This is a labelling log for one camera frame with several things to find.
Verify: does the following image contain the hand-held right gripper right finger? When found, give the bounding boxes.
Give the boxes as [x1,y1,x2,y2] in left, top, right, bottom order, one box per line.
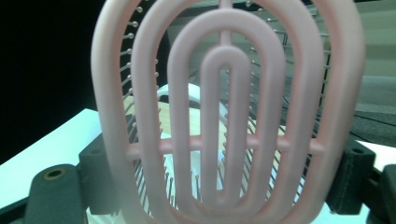
[325,136,376,216]

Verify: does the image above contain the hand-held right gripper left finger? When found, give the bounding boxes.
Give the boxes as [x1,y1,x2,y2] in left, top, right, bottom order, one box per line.
[78,133,120,216]

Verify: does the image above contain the pink hairbrush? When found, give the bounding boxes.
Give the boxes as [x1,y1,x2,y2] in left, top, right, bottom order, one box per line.
[91,0,366,224]

